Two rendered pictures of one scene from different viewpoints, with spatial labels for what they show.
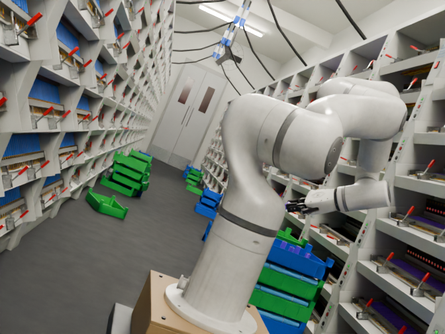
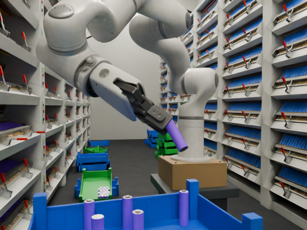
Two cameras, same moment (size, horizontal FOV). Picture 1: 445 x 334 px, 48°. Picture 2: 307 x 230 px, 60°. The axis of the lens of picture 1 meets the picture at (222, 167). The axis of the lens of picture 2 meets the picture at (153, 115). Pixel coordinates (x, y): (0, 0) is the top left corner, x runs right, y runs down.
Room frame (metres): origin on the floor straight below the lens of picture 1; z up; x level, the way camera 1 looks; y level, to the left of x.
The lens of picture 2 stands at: (2.18, -0.30, 0.63)
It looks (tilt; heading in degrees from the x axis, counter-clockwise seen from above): 2 degrees down; 178
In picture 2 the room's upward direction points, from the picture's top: straight up
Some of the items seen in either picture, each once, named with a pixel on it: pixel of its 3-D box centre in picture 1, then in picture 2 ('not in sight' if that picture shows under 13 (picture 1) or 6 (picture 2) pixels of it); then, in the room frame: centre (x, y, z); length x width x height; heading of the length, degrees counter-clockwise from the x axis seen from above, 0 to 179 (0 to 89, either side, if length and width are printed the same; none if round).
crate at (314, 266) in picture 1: (283, 248); (134, 229); (1.79, -0.32, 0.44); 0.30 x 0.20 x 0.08; 106
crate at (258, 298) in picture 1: (265, 289); not in sight; (1.79, -0.32, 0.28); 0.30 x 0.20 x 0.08; 106
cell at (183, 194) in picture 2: not in sight; (183, 207); (1.69, -0.23, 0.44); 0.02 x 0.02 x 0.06
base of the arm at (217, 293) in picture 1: (228, 268); (190, 139); (0.95, -0.09, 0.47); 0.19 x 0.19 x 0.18
